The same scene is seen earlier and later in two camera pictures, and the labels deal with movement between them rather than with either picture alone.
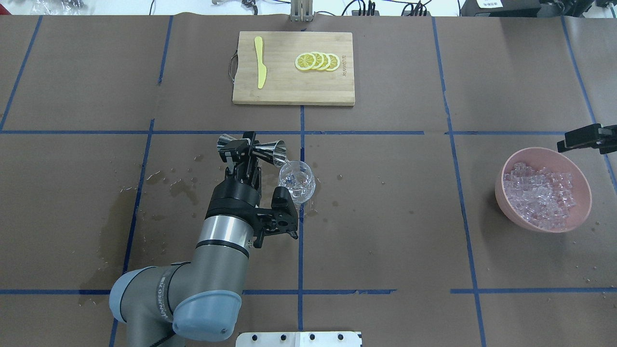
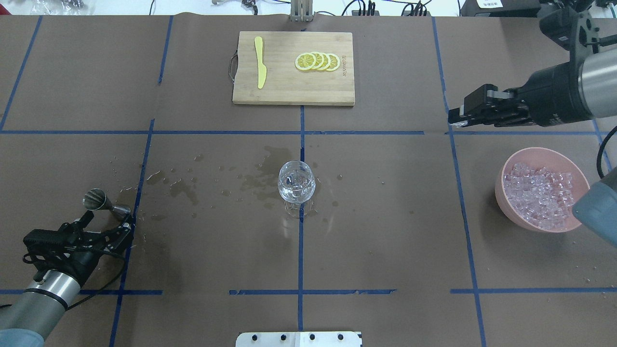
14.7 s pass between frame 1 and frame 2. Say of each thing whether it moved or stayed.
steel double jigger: moved
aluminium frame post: stayed
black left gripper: moved
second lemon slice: stayed
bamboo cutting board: stayed
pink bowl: stayed
